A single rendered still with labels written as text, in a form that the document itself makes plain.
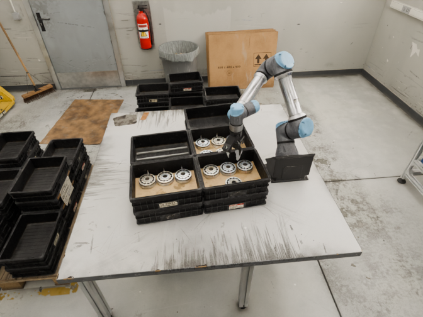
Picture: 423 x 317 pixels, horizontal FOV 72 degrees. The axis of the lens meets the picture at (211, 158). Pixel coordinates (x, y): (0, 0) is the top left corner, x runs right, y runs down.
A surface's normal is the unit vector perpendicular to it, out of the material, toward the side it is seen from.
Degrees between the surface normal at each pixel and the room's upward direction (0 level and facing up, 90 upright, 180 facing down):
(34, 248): 0
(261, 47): 79
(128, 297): 0
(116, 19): 90
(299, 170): 90
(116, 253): 0
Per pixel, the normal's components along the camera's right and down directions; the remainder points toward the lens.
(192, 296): -0.01, -0.76
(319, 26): 0.09, 0.64
